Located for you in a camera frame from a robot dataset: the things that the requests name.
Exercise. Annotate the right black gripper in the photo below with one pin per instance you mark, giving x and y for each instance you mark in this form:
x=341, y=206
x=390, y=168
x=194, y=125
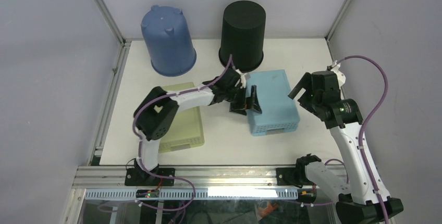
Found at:
x=305, y=83

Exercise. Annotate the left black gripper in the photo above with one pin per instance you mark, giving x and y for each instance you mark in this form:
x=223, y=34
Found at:
x=240, y=107

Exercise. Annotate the light blue perforated basket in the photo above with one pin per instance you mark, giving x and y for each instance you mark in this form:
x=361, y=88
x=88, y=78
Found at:
x=279, y=112

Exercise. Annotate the yellow-green perforated basket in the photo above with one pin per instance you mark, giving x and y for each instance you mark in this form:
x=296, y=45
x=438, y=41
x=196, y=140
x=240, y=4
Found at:
x=186, y=131

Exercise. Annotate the black plastic bucket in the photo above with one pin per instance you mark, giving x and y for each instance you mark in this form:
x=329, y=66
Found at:
x=242, y=38

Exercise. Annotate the blue plastic bucket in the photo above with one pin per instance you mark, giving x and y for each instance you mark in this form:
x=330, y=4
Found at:
x=167, y=37

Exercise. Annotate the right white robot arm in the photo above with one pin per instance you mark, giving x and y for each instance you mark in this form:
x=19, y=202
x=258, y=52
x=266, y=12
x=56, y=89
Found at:
x=365, y=198

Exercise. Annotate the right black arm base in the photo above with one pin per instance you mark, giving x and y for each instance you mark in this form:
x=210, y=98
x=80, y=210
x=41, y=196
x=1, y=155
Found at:
x=300, y=176

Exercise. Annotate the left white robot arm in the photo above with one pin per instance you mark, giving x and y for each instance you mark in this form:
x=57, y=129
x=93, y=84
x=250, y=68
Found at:
x=154, y=116

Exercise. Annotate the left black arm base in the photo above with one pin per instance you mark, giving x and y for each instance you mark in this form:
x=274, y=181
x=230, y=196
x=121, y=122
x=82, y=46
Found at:
x=138, y=177

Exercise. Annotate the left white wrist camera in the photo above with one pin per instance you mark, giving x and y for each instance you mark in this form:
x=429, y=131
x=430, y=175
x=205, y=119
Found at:
x=242, y=82

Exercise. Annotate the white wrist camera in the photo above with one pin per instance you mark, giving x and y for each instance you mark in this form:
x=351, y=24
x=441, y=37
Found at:
x=334, y=67
x=242, y=82

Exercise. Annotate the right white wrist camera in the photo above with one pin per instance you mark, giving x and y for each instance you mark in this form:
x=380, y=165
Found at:
x=334, y=67

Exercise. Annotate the white slotted cable duct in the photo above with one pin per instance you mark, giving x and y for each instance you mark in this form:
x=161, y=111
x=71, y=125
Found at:
x=212, y=193

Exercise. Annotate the aluminium mounting rail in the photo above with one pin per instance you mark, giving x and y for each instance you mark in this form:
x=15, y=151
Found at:
x=113, y=177

